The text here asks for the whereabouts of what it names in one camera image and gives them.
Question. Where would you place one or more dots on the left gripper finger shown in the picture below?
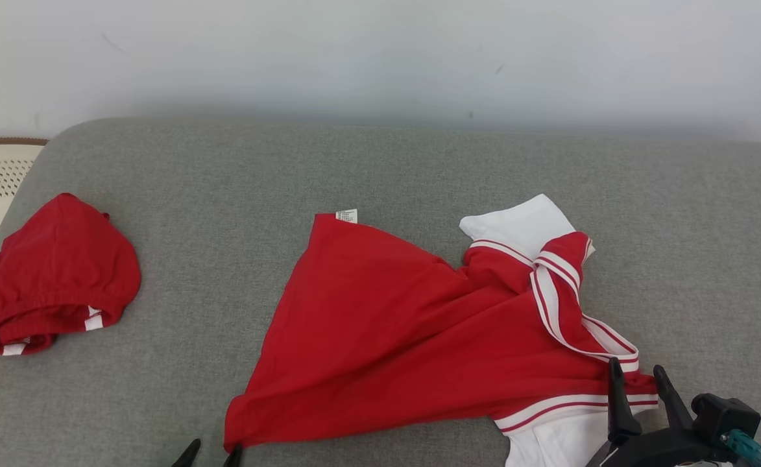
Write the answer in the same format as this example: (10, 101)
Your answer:
(234, 457)
(189, 456)

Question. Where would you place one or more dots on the red shorts with white trim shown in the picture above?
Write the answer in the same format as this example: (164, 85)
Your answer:
(62, 272)

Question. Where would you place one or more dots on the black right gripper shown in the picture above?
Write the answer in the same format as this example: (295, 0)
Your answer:
(665, 451)

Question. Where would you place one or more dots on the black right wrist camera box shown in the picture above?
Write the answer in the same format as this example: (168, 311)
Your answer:
(724, 412)

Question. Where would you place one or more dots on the red BULLS basketball jersey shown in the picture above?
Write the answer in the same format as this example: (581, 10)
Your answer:
(380, 337)

